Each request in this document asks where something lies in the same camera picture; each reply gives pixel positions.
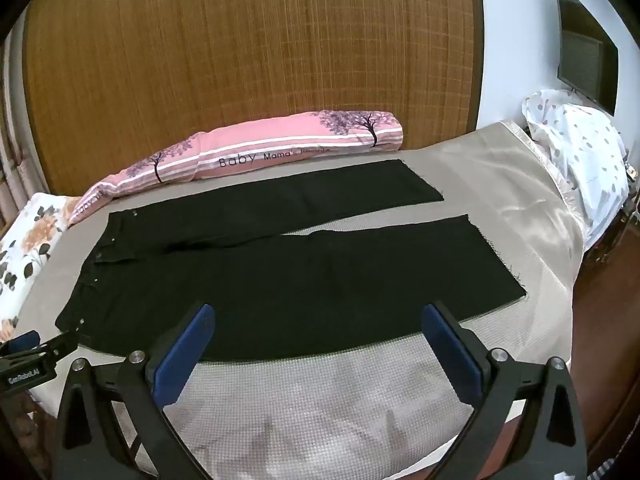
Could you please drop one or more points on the white floral pillow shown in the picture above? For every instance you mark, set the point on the white floral pillow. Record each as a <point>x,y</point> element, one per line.
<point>30,240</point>

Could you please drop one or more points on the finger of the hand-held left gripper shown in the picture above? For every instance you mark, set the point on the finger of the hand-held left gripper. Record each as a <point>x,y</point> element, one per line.
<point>55,345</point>

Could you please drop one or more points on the white spotted cloth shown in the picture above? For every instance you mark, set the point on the white spotted cloth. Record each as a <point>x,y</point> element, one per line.
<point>585,160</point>

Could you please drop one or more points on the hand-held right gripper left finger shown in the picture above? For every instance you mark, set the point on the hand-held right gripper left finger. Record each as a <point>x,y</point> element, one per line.
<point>185,355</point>

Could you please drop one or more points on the beige satin blanket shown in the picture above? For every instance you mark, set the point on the beige satin blanket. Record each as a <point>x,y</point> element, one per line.
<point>525,195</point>

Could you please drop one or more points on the grey woven bed mat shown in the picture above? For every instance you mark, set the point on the grey woven bed mat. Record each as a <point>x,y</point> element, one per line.
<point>310,410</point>

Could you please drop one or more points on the black pants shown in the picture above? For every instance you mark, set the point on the black pants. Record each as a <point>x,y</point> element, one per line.
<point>300,285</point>

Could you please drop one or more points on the pink striped bolster pillow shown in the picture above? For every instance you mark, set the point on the pink striped bolster pillow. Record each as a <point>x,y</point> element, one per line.
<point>250,145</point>

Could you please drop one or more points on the brown wooden headboard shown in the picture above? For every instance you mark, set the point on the brown wooden headboard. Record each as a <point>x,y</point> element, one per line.
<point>250,60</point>

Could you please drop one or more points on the wall-mounted flat television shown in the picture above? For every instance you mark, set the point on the wall-mounted flat television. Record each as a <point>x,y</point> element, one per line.
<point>585,45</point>

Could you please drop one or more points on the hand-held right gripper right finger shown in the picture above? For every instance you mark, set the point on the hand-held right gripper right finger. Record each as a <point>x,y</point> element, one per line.
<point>450,355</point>

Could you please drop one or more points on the beige barred railing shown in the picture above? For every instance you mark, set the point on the beige barred railing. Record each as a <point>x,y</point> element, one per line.
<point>12,125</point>

